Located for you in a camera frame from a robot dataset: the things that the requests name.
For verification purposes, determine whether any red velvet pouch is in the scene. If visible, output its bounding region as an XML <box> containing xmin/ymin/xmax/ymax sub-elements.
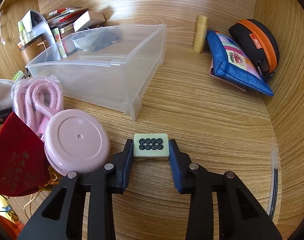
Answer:
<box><xmin>0</xmin><ymin>113</ymin><xmax>50</xmax><ymax>197</ymax></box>

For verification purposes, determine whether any pink round jar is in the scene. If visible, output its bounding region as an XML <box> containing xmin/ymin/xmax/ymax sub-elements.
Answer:
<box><xmin>44</xmin><ymin>109</ymin><xmax>110</xmax><ymax>176</ymax></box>

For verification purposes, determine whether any white mahjong tile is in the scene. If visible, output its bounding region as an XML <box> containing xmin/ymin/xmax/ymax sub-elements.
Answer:
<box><xmin>133</xmin><ymin>133</ymin><xmax>169</xmax><ymax>161</ymax></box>

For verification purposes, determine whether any pink rope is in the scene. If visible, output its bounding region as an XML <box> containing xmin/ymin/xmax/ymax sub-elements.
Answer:
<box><xmin>11</xmin><ymin>75</ymin><xmax>65</xmax><ymax>140</ymax></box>

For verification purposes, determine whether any white drawstring bag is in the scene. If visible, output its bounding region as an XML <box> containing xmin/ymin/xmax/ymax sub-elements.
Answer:
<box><xmin>0</xmin><ymin>79</ymin><xmax>14</xmax><ymax>110</ymax></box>

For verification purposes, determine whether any clear pen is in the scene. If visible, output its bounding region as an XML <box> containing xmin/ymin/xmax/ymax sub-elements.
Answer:
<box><xmin>267</xmin><ymin>137</ymin><xmax>280</xmax><ymax>220</ymax></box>

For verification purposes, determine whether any green orange tube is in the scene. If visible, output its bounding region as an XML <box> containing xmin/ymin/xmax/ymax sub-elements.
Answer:
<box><xmin>12</xmin><ymin>70</ymin><xmax>25</xmax><ymax>81</ymax></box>

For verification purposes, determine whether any blue patchwork pouch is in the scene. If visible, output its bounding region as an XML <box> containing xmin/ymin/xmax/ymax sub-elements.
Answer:
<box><xmin>206</xmin><ymin>30</ymin><xmax>274</xmax><ymax>96</ymax></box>

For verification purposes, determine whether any clear plastic storage bin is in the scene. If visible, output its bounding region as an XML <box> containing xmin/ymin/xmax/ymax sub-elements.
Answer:
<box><xmin>26</xmin><ymin>24</ymin><xmax>167</xmax><ymax>120</ymax></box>

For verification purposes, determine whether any fruit pattern box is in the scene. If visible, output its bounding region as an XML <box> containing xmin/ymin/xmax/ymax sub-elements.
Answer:
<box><xmin>52</xmin><ymin>28</ymin><xmax>67</xmax><ymax>59</ymax></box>

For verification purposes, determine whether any brown ceramic mug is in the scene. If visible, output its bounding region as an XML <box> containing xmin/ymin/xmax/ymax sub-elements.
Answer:
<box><xmin>19</xmin><ymin>34</ymin><xmax>48</xmax><ymax>64</ymax></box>

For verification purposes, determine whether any black orange zip case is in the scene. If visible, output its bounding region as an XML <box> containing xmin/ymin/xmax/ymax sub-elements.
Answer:
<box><xmin>228</xmin><ymin>19</ymin><xmax>280</xmax><ymax>81</ymax></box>

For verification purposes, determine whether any yellow tube bottle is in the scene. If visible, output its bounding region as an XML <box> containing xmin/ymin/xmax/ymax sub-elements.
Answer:
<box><xmin>193</xmin><ymin>15</ymin><xmax>208</xmax><ymax>54</ymax></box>

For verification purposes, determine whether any green lotion bottle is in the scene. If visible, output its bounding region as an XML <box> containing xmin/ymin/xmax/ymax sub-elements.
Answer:
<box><xmin>18</xmin><ymin>21</ymin><xmax>29</xmax><ymax>46</ymax></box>

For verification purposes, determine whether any white cardboard box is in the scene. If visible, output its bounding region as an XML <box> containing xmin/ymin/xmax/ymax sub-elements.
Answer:
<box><xmin>73</xmin><ymin>10</ymin><xmax>106</xmax><ymax>32</ymax></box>

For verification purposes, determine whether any stack of books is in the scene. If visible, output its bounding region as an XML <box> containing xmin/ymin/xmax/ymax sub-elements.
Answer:
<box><xmin>46</xmin><ymin>7</ymin><xmax>87</xmax><ymax>41</ymax></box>

